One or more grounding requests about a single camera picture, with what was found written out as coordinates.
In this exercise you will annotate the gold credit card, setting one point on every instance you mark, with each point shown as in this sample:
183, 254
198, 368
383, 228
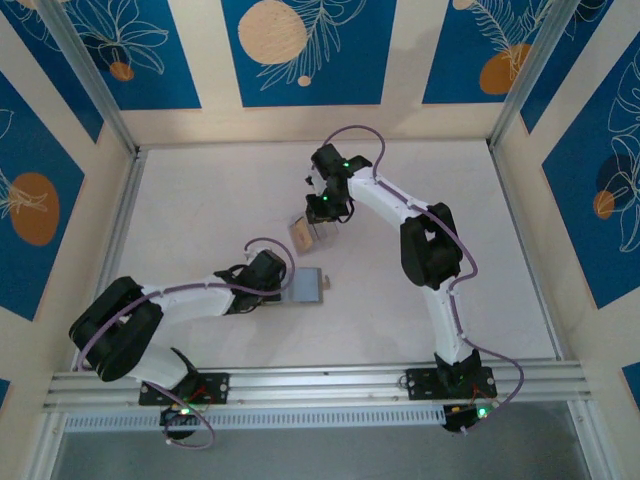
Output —
301, 234

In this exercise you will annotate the grey card holder wallet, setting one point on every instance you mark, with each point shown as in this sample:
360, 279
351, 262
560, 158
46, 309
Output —
307, 287

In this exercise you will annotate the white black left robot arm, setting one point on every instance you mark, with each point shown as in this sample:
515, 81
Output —
195, 300

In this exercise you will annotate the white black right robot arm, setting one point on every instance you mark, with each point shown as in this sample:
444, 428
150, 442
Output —
380, 195

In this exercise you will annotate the black controller board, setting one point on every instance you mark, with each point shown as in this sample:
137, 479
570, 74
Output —
460, 417
172, 417

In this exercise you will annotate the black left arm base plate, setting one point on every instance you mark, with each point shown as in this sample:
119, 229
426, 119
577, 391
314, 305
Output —
220, 387

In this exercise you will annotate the aluminium front frame rail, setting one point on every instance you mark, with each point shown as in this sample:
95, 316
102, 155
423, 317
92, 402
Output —
320, 382

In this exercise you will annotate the aluminium side rail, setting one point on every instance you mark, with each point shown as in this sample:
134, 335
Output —
525, 250
126, 210

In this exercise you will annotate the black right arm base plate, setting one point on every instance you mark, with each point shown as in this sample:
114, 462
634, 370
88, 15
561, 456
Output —
420, 382

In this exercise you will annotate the aluminium frame post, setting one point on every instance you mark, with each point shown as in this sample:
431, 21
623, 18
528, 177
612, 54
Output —
540, 60
85, 70

